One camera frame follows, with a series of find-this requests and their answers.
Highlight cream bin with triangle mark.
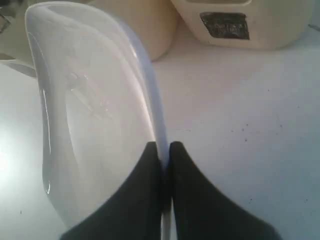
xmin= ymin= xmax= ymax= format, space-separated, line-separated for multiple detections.
xmin=90 ymin=0 xmax=179 ymax=61

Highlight cream bin with square mark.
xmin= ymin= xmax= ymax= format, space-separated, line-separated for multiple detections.
xmin=172 ymin=0 xmax=316 ymax=50

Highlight cream bin with circle mark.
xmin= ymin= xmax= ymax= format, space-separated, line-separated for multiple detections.
xmin=0 ymin=0 xmax=39 ymax=78

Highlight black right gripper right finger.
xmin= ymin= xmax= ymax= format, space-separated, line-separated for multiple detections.
xmin=169 ymin=141 xmax=282 ymax=240

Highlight white square plate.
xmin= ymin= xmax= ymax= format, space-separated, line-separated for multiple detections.
xmin=25 ymin=1 xmax=171 ymax=240

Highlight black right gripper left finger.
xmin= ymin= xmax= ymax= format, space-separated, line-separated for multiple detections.
xmin=61 ymin=142 xmax=163 ymax=240

